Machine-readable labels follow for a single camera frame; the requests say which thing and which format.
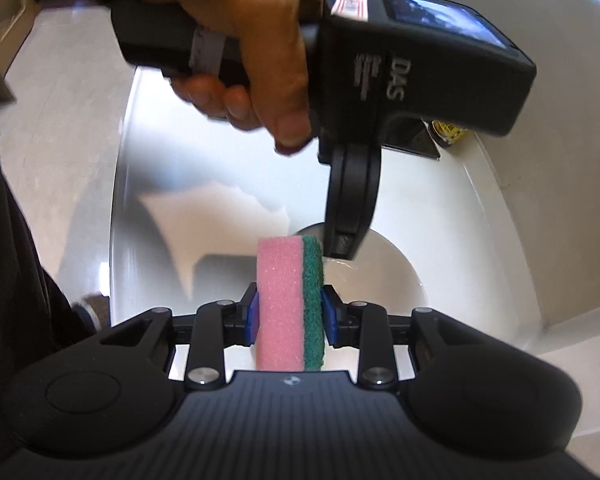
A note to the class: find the person's left hand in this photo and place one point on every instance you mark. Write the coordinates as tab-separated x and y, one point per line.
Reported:
270	10

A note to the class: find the stainless steel sink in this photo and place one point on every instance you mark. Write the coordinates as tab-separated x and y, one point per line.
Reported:
180	160

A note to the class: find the yellow and black container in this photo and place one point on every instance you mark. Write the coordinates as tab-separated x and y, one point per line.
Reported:
449	132

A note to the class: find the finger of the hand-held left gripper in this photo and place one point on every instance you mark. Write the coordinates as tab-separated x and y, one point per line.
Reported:
345	245

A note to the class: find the pink and green sponge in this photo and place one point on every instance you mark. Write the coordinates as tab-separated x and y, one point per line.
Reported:
280	300

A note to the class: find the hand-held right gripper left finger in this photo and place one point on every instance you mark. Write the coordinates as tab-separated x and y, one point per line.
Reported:
253	317

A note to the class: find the white bowl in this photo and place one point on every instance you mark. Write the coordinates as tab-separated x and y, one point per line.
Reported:
385	280

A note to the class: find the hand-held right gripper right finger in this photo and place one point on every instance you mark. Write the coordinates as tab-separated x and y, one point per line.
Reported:
330	320

